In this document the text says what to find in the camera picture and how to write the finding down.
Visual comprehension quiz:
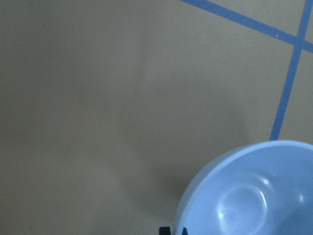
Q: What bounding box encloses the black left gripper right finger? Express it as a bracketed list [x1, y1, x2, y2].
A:
[182, 228, 188, 235]

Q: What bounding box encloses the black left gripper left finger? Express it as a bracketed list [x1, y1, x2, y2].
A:
[158, 227, 171, 235]

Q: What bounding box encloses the blue bowl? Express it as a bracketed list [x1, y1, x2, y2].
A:
[173, 141, 313, 235]

